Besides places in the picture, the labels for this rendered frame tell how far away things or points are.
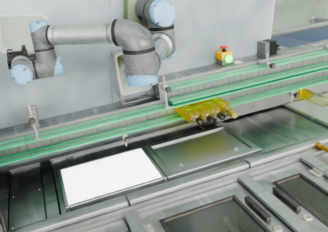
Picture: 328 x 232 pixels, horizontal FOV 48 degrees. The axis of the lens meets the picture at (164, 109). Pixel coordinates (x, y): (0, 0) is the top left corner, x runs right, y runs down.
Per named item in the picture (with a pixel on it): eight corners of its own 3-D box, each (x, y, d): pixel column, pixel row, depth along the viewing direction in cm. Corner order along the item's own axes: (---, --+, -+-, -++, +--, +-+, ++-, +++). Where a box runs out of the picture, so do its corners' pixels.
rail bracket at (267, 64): (256, 64, 209) (270, 69, 197) (256, 51, 206) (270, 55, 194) (262, 63, 210) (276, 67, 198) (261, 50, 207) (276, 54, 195)
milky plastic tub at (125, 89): (117, 92, 198) (121, 96, 190) (110, 51, 190) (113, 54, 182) (148, 85, 203) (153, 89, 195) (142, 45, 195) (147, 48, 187)
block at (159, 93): (154, 97, 200) (159, 100, 194) (152, 80, 196) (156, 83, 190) (160, 95, 201) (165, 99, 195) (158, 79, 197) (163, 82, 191)
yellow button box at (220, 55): (215, 63, 214) (222, 65, 207) (215, 50, 211) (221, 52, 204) (226, 60, 216) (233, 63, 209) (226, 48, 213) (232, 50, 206)
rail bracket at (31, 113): (30, 127, 184) (32, 145, 165) (22, 95, 178) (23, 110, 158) (41, 125, 186) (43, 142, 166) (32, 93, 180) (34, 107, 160)
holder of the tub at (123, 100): (118, 101, 200) (122, 105, 193) (110, 51, 190) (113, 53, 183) (148, 94, 205) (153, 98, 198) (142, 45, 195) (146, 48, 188)
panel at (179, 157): (58, 174, 176) (66, 214, 146) (56, 168, 175) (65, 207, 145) (225, 128, 202) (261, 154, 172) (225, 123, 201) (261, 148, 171)
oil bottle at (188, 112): (175, 111, 200) (192, 125, 181) (174, 102, 197) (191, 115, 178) (185, 109, 201) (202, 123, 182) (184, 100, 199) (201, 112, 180)
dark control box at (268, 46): (256, 54, 222) (265, 56, 214) (256, 41, 219) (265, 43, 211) (268, 51, 224) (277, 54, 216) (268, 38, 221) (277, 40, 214)
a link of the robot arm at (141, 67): (176, 22, 175) (151, 49, 125) (178, 53, 180) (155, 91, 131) (151, 24, 177) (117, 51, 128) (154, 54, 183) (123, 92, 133)
